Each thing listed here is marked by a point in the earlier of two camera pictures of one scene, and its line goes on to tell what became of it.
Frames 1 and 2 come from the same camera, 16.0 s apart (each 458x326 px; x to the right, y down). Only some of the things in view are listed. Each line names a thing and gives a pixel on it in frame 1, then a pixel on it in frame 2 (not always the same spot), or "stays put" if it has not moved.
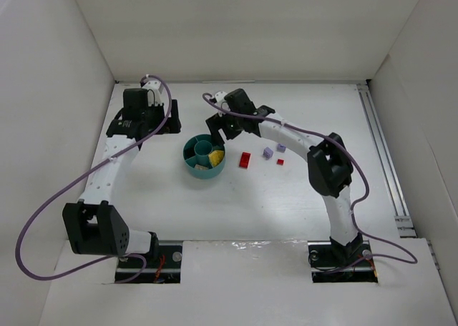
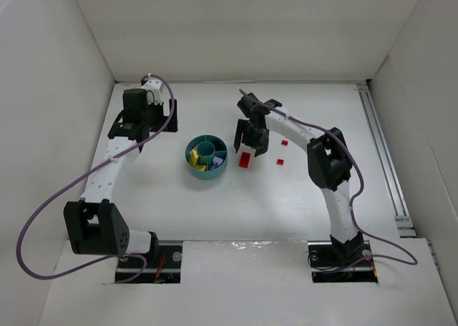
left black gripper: x=172 y=116 stays put
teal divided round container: x=202 y=159 stays put
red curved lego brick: x=245 y=160 stays put
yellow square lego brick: x=215 y=157 → x=202 y=168
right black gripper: x=222 y=124 → x=253 y=134
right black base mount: x=335 y=263 stays put
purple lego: x=281 y=147 → x=215 y=165
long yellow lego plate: x=216 y=157 → x=194 y=158
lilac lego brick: x=268 y=153 → x=217 y=160
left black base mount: x=142 y=268 stays put
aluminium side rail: x=391 y=176 stays put
